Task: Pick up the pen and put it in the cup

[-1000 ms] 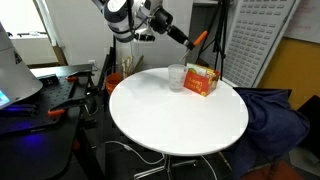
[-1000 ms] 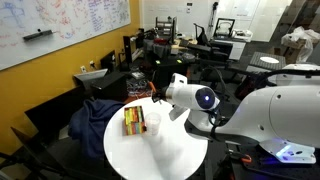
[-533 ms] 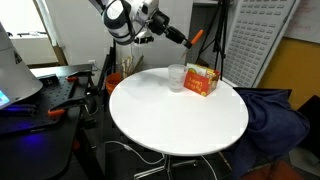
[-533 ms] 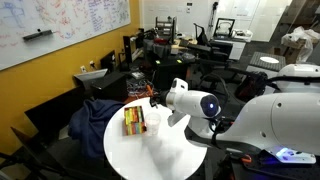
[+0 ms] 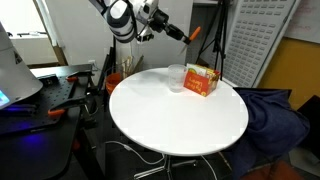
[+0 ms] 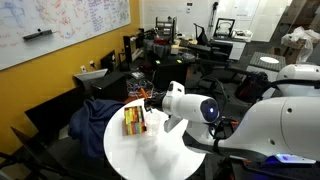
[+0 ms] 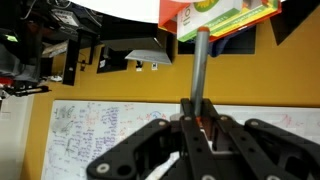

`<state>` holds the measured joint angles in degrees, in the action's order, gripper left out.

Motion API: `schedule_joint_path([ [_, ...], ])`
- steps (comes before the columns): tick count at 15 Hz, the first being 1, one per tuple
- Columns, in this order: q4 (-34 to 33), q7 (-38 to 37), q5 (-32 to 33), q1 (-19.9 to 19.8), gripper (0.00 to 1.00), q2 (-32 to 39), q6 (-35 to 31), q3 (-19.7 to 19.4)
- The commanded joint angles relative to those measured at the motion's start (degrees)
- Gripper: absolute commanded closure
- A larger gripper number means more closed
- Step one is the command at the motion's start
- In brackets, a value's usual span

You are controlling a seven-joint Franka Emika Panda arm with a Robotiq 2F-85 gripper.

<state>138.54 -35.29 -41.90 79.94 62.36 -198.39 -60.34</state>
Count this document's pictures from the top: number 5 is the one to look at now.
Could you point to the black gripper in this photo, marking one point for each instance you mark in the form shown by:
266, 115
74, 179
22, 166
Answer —
166, 24

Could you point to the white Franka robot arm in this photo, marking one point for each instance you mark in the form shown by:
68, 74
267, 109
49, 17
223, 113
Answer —
121, 20

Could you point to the red crayon box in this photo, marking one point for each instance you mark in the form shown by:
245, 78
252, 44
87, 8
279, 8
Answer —
198, 83

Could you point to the bundle of wooden sticks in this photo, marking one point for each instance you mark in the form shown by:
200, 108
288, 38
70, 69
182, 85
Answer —
130, 66

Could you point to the white perforated panel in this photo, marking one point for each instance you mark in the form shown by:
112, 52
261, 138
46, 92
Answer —
256, 36

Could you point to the orange bucket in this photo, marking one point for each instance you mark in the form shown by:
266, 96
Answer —
112, 82

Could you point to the dark blue cloth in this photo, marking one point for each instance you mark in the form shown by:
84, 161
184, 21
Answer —
270, 126

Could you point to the black perforated work table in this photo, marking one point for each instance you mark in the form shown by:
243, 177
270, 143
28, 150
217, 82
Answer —
40, 143

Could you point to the black camera tripod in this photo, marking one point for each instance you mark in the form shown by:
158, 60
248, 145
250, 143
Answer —
220, 30

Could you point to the wrist mounted camera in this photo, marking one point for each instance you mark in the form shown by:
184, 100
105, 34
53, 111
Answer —
145, 36

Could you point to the wall whiteboard with writing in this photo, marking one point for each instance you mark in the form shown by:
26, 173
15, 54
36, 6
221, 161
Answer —
305, 18

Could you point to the metal table pedestal base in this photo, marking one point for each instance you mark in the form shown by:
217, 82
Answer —
166, 168

